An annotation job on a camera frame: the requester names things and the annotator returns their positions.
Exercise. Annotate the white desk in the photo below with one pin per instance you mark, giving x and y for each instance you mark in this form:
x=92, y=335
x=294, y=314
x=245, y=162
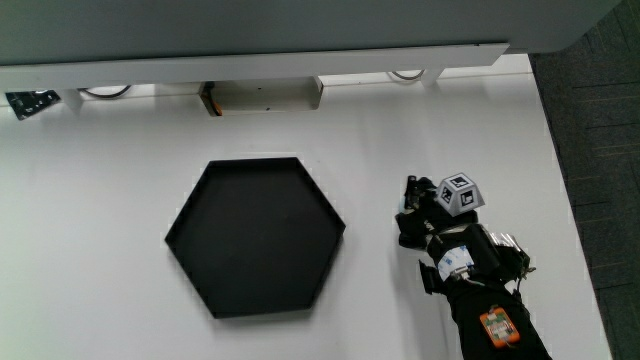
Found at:
x=100, y=225

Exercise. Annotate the white raised shelf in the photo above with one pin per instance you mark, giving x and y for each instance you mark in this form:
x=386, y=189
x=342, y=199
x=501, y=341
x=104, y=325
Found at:
x=250, y=65

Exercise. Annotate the white box with orange edge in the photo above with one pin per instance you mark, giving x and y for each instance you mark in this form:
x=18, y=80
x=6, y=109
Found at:
x=265, y=95

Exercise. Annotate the grey partition panel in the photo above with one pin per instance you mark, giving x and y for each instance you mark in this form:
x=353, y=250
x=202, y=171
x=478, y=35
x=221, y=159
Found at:
x=250, y=25

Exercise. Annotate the orange circuit board module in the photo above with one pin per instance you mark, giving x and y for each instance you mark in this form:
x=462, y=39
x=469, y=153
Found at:
x=499, y=327

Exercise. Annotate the black hexagonal tray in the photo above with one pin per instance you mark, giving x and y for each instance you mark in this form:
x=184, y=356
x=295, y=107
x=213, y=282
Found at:
x=255, y=235

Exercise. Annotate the person's right forearm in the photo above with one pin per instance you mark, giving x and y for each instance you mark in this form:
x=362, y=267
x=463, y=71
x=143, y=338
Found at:
x=480, y=310

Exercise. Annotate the black shiny bracket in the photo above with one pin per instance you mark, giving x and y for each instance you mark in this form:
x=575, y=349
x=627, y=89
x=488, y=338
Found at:
x=31, y=102

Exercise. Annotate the person's right hand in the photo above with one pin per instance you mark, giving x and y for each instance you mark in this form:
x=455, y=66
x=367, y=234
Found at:
x=425, y=220

